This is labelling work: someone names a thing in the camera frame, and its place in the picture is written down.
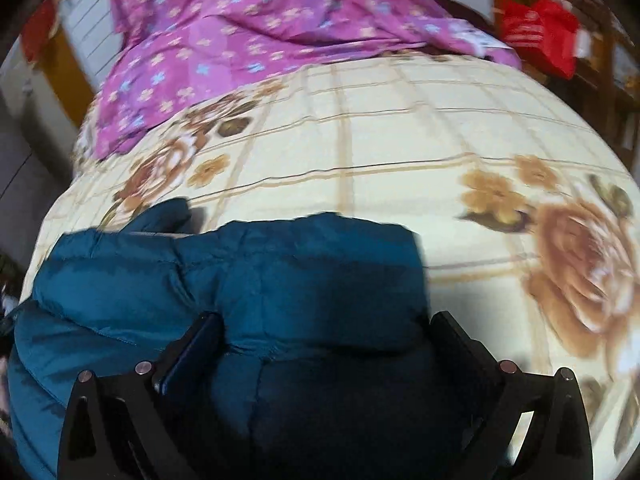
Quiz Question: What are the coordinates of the wooden chair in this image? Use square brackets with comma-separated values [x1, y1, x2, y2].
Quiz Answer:
[560, 0, 639, 170]

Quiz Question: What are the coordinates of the teal puffer jacket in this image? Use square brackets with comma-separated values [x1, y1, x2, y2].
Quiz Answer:
[6, 198, 434, 480]

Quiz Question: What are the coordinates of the red shopping bag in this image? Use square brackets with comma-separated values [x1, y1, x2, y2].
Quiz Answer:
[498, 0, 579, 80]

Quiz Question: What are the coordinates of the cream floral bed sheet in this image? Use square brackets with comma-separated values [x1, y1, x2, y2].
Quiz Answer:
[28, 54, 639, 479]

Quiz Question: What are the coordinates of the purple floral cloth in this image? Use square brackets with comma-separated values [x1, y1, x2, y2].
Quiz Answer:
[92, 0, 521, 160]

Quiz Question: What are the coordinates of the grey cabinet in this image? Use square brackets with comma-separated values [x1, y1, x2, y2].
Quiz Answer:
[1, 55, 77, 269]

